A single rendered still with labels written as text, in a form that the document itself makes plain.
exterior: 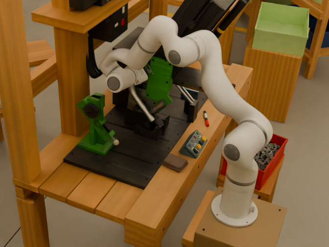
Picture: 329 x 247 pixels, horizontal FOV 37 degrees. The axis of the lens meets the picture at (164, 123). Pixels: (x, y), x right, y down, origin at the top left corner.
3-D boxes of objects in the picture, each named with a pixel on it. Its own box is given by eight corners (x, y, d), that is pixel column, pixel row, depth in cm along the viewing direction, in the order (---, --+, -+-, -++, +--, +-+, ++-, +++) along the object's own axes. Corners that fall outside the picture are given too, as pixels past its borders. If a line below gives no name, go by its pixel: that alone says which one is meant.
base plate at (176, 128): (222, 79, 299) (223, 76, 298) (145, 190, 215) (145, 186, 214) (159, 62, 311) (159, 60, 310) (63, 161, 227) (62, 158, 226)
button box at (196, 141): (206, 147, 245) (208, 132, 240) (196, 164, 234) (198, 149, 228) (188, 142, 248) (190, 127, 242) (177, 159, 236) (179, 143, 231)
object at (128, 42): (165, 87, 283) (169, 33, 263) (142, 113, 260) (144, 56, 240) (136, 79, 288) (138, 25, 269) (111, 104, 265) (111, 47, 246)
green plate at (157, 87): (172, 99, 245) (179, 58, 237) (166, 103, 238) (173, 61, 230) (151, 93, 249) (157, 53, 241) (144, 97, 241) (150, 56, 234)
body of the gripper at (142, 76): (141, 82, 218) (151, 77, 228) (129, 62, 218) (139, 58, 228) (129, 90, 222) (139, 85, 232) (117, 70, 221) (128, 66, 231)
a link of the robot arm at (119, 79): (113, 75, 220) (127, 90, 220) (99, 81, 208) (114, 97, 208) (125, 62, 216) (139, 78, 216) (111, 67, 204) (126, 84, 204)
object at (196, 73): (220, 80, 254) (221, 74, 252) (210, 94, 242) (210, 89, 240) (152, 61, 265) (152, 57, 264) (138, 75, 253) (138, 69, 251)
